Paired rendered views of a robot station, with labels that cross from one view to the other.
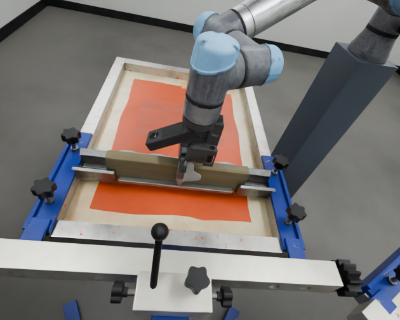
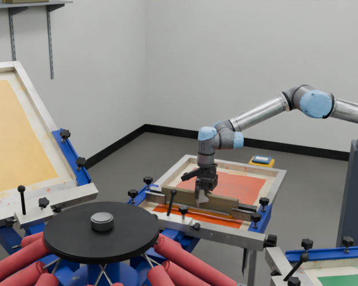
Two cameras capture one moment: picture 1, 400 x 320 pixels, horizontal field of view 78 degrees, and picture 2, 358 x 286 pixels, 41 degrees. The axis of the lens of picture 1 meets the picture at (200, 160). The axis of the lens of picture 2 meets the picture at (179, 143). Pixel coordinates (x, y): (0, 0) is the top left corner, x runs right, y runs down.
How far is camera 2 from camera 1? 163 cm
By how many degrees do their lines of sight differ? 38
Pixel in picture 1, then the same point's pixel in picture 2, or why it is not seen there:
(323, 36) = not seen: outside the picture
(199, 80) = (199, 143)
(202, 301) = (185, 222)
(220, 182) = (221, 207)
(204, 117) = (203, 159)
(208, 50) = (201, 131)
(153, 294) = (167, 217)
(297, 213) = (254, 215)
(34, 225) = not seen: hidden behind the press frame
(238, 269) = (209, 226)
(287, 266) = (236, 230)
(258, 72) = (227, 141)
